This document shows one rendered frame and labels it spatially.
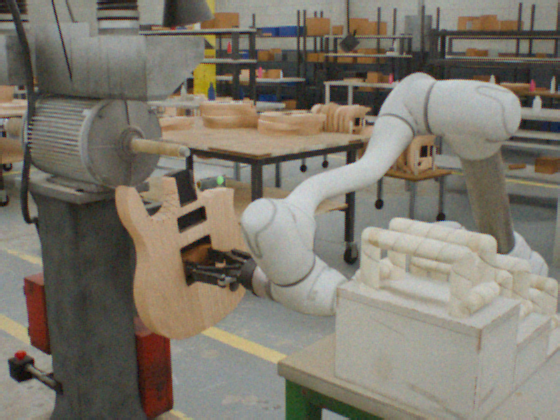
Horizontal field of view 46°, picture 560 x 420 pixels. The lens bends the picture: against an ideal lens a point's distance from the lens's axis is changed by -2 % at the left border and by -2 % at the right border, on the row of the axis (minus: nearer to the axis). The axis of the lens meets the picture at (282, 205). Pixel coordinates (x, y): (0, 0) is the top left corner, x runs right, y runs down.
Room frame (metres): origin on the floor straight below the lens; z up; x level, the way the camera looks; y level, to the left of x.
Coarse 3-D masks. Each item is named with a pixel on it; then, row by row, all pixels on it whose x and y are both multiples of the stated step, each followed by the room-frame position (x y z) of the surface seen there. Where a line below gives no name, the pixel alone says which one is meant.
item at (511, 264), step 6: (474, 258) 1.18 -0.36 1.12; (498, 258) 1.16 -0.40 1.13; (504, 258) 1.15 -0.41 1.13; (510, 258) 1.15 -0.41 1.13; (516, 258) 1.14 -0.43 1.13; (498, 264) 1.15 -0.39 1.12; (504, 264) 1.14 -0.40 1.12; (510, 264) 1.14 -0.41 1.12; (516, 264) 1.13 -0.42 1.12; (522, 264) 1.12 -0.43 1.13; (528, 264) 1.13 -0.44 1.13; (504, 270) 1.14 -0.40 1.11; (510, 270) 1.13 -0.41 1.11; (516, 270) 1.13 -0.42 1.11; (522, 270) 1.12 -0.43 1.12; (528, 270) 1.12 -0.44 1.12
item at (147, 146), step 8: (136, 144) 1.72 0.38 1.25; (144, 144) 1.70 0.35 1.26; (152, 144) 1.68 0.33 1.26; (160, 144) 1.66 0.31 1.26; (168, 144) 1.65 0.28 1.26; (176, 144) 1.64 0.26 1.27; (144, 152) 1.71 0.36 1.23; (152, 152) 1.68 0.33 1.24; (160, 152) 1.66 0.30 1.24; (168, 152) 1.64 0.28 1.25; (176, 152) 1.62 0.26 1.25
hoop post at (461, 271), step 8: (456, 264) 0.94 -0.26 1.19; (464, 264) 0.94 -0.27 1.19; (472, 264) 0.95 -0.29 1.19; (456, 272) 0.94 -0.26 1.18; (464, 272) 0.94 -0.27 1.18; (456, 280) 0.94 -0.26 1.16; (464, 280) 0.94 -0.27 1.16; (456, 288) 0.94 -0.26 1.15; (464, 288) 0.94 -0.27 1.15; (456, 296) 0.94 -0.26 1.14; (464, 296) 0.94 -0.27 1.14; (456, 304) 0.94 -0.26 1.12; (448, 312) 0.96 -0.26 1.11; (456, 312) 0.94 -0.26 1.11
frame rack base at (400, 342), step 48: (336, 288) 1.08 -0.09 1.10; (384, 288) 1.07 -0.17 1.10; (432, 288) 1.07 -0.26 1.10; (336, 336) 1.08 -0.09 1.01; (384, 336) 1.01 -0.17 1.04; (432, 336) 0.95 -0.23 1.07; (480, 336) 0.90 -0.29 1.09; (384, 384) 1.01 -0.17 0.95; (432, 384) 0.95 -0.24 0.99; (480, 384) 0.91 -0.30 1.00
